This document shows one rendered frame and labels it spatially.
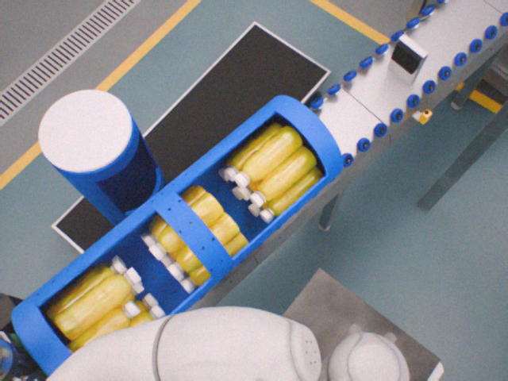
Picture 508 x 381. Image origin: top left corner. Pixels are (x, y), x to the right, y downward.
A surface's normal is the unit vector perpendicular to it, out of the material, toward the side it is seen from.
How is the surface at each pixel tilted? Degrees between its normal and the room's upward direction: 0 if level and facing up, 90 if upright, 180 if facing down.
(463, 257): 0
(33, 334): 5
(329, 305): 4
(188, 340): 32
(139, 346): 41
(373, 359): 10
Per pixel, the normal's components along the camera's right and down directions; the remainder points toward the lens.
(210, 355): -0.48, -0.23
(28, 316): -0.33, -0.62
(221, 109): -0.03, -0.36
